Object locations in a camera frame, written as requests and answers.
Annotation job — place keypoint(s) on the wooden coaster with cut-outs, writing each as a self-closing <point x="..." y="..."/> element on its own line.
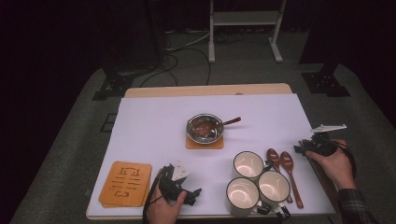
<point x="124" y="183"/>
<point x="193" y="146"/>
<point x="112" y="205"/>

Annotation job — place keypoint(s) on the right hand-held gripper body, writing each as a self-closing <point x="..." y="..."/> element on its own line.
<point x="323" y="146"/>

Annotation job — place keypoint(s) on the black stand base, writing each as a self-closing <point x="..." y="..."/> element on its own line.
<point x="113" y="84"/>
<point x="325" y="83"/>

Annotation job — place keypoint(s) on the white metal stand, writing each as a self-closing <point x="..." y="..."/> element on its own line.
<point x="244" y="18"/>

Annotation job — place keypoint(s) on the person's right hand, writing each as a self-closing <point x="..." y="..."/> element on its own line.
<point x="339" y="168"/>

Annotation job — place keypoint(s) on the shiny steel bowl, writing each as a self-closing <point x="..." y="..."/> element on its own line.
<point x="202" y="135"/>

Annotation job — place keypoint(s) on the white cup with black rim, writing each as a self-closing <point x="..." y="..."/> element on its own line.
<point x="274" y="186"/>
<point x="248" y="165"/>
<point x="243" y="194"/>

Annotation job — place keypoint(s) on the brown wooden spoon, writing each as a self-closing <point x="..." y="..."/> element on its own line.
<point x="273" y="155"/>
<point x="230" y="121"/>
<point x="288" y="161"/>

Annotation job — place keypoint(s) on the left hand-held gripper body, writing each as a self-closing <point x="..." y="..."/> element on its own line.
<point x="174" y="186"/>

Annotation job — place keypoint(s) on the person's left hand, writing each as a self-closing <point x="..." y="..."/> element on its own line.
<point x="162" y="211"/>

